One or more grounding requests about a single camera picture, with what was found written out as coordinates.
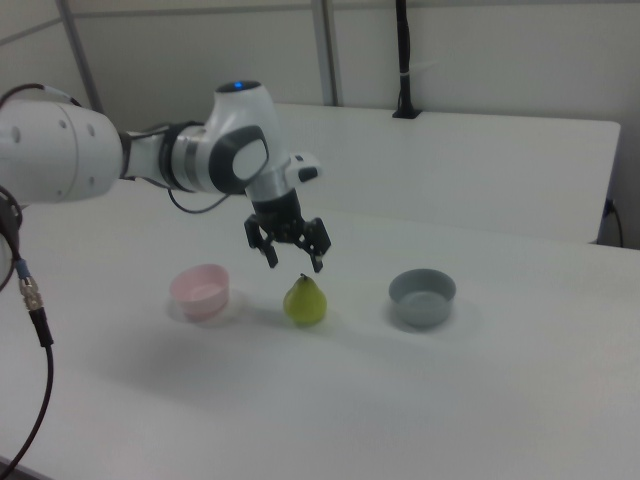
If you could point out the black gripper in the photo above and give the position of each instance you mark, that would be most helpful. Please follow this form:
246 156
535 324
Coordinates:
280 217

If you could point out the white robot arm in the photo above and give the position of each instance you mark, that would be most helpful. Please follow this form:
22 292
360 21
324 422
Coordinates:
50 150

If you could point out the grey bowl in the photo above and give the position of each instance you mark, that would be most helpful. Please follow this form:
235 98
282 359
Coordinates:
422 300

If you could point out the pink bowl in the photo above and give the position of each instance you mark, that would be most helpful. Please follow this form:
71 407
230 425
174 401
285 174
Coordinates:
200 292

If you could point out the black camera pole white tie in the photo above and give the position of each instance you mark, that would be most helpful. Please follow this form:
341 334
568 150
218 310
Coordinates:
404 50

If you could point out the green pear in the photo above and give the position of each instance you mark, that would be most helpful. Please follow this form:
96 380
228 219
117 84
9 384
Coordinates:
305 302

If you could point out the grey metal partition post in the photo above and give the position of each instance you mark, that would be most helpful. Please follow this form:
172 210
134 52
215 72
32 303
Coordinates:
327 50
80 55

